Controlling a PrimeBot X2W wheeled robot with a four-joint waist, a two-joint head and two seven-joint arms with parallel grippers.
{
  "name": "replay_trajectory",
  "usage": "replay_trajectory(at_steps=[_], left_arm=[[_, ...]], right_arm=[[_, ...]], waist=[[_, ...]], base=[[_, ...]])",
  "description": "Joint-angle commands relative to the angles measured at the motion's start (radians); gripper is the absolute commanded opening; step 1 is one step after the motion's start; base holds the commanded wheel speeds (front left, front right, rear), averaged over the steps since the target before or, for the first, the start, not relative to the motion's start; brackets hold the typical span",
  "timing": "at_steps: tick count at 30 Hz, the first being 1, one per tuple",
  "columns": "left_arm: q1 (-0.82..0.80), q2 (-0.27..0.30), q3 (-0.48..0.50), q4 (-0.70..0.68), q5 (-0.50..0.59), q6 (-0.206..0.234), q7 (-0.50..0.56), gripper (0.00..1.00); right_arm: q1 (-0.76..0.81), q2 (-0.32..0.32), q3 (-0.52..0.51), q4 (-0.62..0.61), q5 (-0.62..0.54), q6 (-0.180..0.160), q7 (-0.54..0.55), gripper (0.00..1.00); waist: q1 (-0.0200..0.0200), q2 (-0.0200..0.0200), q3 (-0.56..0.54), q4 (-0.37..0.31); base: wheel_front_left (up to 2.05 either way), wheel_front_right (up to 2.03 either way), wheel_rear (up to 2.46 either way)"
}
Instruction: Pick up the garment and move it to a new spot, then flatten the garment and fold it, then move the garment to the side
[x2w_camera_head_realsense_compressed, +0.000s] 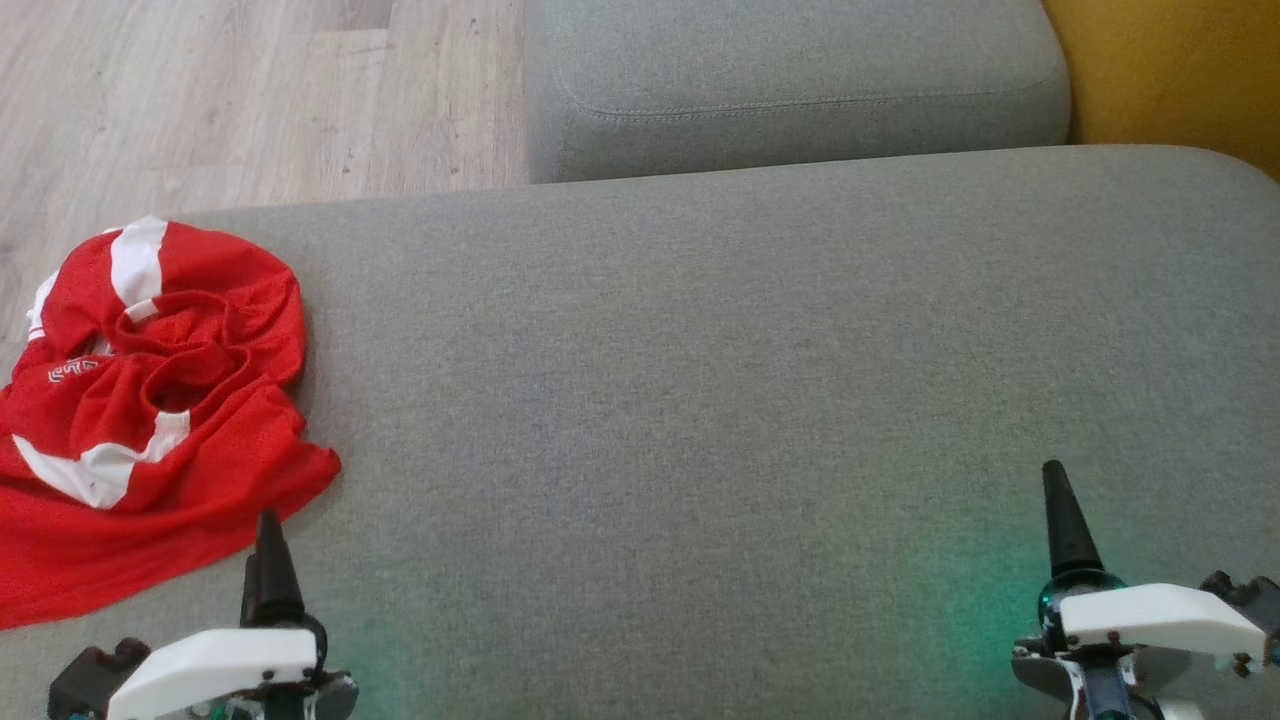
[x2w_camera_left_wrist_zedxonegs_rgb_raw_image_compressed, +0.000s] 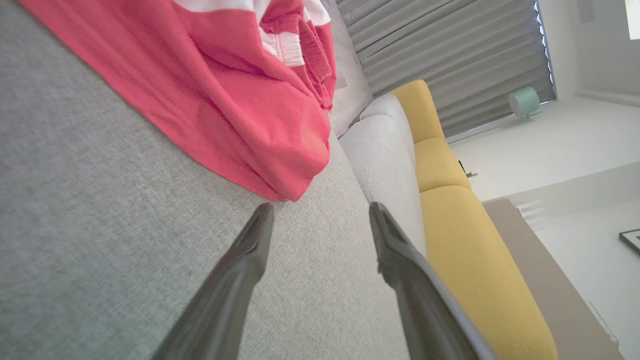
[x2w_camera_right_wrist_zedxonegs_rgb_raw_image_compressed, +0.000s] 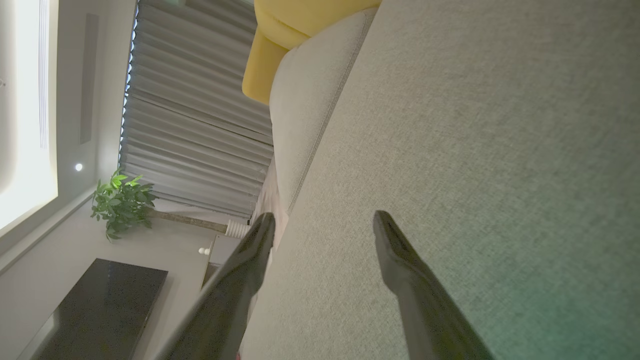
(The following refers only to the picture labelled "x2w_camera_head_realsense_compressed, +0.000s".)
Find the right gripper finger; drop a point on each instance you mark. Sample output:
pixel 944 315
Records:
pixel 1068 540

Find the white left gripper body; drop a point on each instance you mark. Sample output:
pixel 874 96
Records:
pixel 220 670

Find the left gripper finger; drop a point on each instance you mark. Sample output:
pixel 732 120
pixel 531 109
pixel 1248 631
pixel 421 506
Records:
pixel 248 595
pixel 275 585

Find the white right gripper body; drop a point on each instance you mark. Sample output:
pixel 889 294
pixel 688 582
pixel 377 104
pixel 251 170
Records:
pixel 1150 615

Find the red white-striped jersey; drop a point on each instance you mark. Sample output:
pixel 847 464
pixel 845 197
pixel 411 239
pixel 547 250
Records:
pixel 200 470

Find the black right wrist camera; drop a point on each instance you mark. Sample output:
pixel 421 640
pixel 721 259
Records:
pixel 1255 595

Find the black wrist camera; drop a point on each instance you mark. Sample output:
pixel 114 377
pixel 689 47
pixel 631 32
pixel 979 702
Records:
pixel 1255 595
pixel 85 680

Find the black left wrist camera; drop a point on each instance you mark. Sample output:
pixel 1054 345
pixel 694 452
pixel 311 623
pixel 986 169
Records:
pixel 85 680

